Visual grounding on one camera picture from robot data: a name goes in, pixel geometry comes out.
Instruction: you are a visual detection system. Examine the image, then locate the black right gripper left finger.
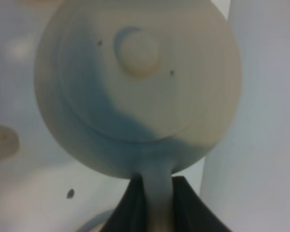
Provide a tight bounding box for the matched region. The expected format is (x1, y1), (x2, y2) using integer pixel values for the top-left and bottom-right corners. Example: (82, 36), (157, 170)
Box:
(103, 176), (149, 232)

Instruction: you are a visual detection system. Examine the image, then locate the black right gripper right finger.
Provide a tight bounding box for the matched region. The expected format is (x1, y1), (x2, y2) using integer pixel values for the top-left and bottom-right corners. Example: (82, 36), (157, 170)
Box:
(173, 176), (231, 232)

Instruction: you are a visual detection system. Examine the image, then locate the beige teapot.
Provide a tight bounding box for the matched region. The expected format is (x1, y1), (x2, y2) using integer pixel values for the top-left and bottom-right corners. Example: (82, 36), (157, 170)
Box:
(34, 0), (241, 232)

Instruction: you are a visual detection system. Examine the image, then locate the beige far teacup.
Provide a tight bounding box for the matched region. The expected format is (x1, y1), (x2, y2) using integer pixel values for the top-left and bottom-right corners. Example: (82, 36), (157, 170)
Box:
(0, 125), (20, 161)

